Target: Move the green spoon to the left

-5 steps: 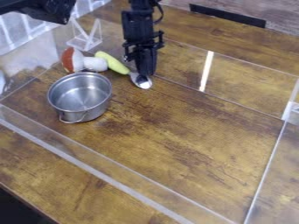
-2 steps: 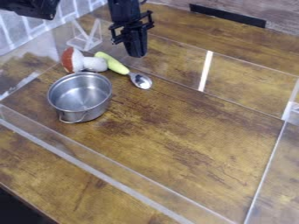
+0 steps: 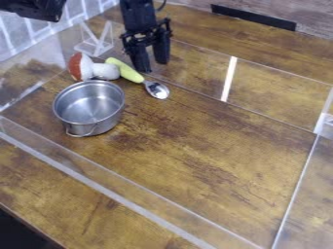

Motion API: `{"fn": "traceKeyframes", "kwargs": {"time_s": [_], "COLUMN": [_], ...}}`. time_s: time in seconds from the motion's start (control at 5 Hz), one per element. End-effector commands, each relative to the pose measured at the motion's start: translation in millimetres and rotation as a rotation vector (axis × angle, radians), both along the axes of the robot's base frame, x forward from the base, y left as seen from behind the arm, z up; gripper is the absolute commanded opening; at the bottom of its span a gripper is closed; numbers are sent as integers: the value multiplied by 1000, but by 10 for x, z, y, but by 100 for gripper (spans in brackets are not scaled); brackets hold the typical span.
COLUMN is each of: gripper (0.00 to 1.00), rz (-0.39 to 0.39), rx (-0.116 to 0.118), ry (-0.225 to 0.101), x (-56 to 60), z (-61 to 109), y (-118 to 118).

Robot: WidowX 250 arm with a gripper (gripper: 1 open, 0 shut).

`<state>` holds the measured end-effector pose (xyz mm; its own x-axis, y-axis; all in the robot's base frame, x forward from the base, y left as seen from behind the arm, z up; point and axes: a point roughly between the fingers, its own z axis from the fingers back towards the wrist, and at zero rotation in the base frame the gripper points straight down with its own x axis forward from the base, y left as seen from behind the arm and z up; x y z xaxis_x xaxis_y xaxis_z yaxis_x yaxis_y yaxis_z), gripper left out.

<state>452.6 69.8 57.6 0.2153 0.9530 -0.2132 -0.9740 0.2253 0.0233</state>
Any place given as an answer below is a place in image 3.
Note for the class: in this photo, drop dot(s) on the black bar on table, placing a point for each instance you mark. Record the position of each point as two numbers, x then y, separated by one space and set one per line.
271 21

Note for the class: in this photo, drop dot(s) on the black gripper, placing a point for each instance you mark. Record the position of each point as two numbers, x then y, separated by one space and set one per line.
145 30

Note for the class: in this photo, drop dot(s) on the green handled metal spoon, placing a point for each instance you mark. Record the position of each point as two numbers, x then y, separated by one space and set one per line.
158 90

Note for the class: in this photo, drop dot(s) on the clear acrylic triangle stand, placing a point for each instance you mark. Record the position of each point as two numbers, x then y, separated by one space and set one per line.
96 45

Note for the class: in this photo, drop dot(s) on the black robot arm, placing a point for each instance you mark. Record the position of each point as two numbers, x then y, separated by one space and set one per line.
41 9

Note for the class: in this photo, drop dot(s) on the red white toy mushroom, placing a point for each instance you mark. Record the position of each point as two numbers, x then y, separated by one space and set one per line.
85 69

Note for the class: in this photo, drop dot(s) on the silver metal pot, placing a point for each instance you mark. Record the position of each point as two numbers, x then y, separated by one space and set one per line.
89 107

